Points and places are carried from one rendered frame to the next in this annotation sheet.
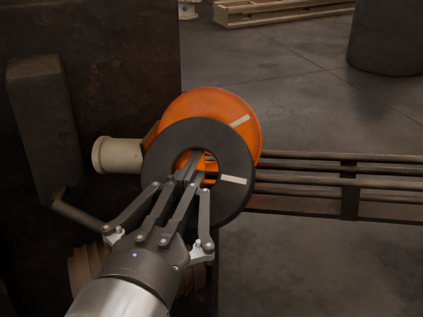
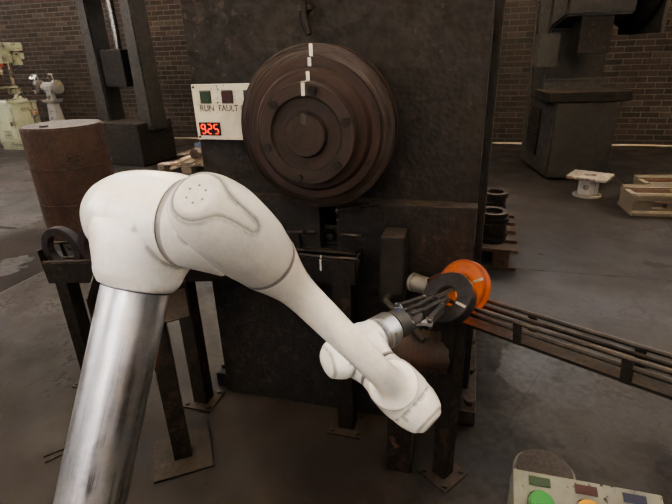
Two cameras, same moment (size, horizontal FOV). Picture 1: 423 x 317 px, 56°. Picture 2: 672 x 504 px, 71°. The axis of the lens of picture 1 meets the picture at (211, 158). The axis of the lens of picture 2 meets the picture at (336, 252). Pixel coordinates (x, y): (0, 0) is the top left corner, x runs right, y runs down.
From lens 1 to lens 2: 85 cm
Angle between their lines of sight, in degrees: 34
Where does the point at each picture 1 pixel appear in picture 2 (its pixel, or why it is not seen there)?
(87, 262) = not seen: hidden behind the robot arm
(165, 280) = (406, 322)
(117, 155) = (418, 283)
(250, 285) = (513, 431)
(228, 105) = (474, 271)
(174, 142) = (442, 281)
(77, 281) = not seen: hidden behind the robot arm
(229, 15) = (635, 202)
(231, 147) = (465, 290)
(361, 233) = (651, 441)
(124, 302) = (388, 318)
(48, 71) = (399, 236)
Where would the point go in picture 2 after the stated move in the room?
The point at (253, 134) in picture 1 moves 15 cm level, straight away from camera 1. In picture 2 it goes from (482, 288) to (507, 270)
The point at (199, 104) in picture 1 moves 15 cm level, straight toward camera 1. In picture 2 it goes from (462, 267) to (441, 288)
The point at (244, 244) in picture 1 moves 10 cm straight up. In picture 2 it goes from (526, 404) to (529, 384)
